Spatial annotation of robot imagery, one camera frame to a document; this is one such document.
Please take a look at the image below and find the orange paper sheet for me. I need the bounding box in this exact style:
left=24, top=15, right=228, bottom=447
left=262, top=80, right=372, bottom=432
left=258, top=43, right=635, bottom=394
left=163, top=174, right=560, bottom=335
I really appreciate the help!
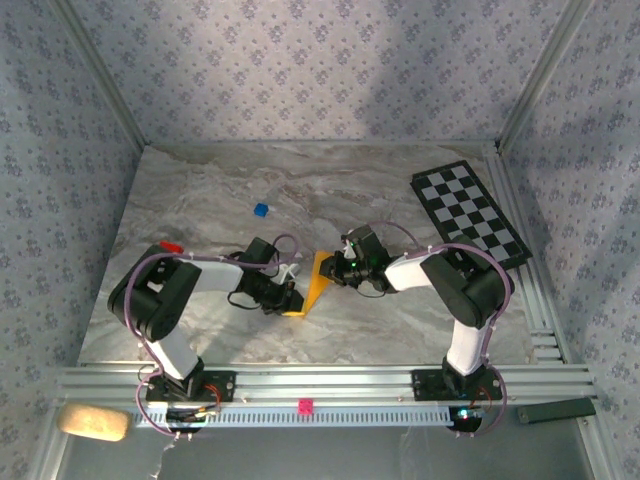
left=282, top=251, right=335, bottom=319

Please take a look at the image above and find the black white checkerboard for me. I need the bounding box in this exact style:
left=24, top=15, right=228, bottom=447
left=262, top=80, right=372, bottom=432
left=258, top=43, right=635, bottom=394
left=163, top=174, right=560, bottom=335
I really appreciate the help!
left=409, top=159, right=534, bottom=269

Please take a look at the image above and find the tan sponge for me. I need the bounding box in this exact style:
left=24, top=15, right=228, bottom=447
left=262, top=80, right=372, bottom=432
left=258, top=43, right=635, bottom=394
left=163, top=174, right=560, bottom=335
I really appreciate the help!
left=56, top=402, right=132, bottom=443

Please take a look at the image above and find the black flat bar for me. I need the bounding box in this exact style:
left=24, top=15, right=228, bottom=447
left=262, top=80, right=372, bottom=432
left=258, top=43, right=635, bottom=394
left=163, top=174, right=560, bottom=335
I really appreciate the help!
left=516, top=398, right=598, bottom=426

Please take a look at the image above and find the long aluminium mounting rail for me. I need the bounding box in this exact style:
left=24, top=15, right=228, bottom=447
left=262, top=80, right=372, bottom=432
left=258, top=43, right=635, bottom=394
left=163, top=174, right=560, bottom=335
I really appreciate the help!
left=52, top=363, right=599, bottom=407

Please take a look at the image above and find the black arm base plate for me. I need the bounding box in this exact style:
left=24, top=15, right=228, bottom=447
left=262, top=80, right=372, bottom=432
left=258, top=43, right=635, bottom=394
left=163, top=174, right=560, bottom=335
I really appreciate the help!
left=411, top=368, right=504, bottom=403
left=145, top=370, right=237, bottom=403

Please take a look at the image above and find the white slotted cable duct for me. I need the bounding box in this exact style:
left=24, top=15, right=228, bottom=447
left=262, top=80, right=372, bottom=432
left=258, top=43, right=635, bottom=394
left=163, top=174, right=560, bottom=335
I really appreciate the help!
left=133, top=404, right=454, bottom=429

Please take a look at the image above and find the small circuit board with wires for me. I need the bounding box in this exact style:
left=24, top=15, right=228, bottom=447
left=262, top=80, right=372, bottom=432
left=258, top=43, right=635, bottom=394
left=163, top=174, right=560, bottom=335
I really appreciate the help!
left=165, top=407, right=222, bottom=426
left=448, top=405, right=489, bottom=425

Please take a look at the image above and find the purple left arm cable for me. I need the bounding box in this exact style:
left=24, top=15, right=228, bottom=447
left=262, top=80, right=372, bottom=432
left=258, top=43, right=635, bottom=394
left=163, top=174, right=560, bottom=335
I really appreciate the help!
left=123, top=233, right=302, bottom=442

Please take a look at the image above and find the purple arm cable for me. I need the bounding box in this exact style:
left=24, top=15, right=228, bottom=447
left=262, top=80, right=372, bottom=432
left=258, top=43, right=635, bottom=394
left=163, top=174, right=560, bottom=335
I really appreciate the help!
left=372, top=221, right=517, bottom=441
left=123, top=233, right=302, bottom=442

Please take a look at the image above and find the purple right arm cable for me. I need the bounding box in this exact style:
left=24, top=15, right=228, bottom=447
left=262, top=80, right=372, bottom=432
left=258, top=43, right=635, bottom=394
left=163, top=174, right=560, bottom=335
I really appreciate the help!
left=372, top=221, right=517, bottom=441

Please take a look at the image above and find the aluminium frame post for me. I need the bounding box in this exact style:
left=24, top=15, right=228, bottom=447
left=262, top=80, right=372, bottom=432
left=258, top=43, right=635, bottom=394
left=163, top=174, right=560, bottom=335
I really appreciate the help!
left=52, top=0, right=151, bottom=149
left=496, top=0, right=597, bottom=151

